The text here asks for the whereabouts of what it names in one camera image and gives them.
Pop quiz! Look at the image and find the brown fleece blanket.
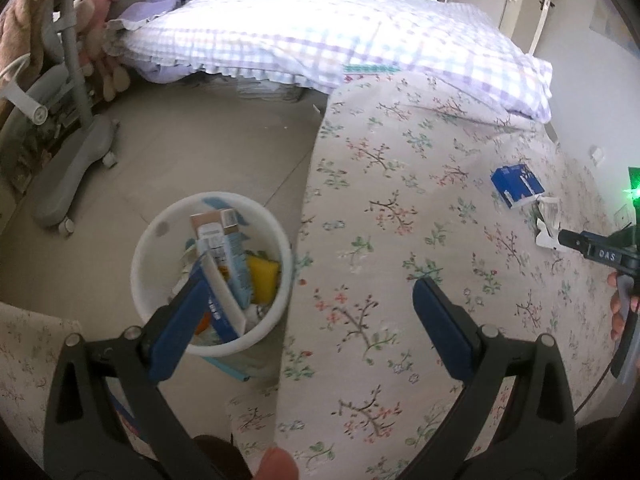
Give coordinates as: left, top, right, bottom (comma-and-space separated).
0, 0, 96, 63

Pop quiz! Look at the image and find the yellow sponge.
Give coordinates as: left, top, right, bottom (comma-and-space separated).
246, 255, 280, 306

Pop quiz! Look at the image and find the white tissue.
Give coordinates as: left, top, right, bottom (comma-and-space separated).
532, 196, 563, 251

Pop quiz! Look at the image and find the person's right hand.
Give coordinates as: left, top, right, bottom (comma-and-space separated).
607, 272, 626, 341

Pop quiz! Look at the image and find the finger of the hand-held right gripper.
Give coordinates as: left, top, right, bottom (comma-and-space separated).
557, 229, 623, 265

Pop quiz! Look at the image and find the pale floral cloth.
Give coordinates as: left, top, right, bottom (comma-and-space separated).
0, 302, 88, 466

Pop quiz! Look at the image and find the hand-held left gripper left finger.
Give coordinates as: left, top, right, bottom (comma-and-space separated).
44, 265, 236, 480

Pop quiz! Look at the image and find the blue strip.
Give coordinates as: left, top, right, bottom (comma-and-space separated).
202, 356, 253, 384

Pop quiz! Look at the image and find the floral bed sheet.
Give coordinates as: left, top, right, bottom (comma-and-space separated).
227, 72, 636, 480

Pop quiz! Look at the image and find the dark blue snack box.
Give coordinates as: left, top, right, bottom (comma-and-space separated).
490, 162, 546, 211

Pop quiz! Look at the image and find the pink plush toy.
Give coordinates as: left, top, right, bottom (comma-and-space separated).
80, 0, 123, 76

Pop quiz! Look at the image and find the beige plush toy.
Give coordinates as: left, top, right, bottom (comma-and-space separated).
100, 55, 132, 103

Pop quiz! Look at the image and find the brown drink carton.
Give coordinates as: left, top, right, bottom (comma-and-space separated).
189, 208, 241, 236

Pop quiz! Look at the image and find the person's left hand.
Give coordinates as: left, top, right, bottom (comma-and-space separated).
248, 447, 301, 480

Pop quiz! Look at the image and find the white plastic waste bin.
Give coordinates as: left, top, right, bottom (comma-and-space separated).
131, 191, 293, 358

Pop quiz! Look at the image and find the cream door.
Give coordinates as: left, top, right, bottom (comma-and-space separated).
500, 0, 558, 56

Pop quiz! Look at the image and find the light blue drink carton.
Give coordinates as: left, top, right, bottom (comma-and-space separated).
197, 225, 253, 311

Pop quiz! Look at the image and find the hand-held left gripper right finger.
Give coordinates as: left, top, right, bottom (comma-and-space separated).
400, 276, 578, 480

